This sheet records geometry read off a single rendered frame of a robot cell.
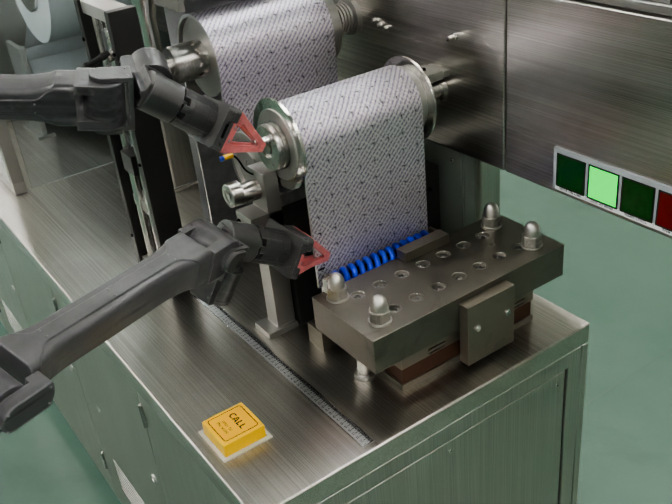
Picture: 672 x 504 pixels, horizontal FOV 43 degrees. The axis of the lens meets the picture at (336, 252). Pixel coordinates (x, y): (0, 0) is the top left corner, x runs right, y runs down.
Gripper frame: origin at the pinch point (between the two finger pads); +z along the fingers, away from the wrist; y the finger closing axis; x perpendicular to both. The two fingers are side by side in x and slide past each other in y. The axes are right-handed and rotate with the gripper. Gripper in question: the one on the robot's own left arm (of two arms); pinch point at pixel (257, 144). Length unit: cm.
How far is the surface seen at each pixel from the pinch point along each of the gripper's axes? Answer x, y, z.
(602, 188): 17, 31, 37
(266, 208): -8.6, -3.4, 8.4
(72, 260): -39, -56, 3
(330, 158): 3.1, 4.2, 10.2
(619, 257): 22, -92, 213
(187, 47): 9.2, -23.8, -7.0
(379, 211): -1.0, 2.6, 24.6
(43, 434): -113, -129, 46
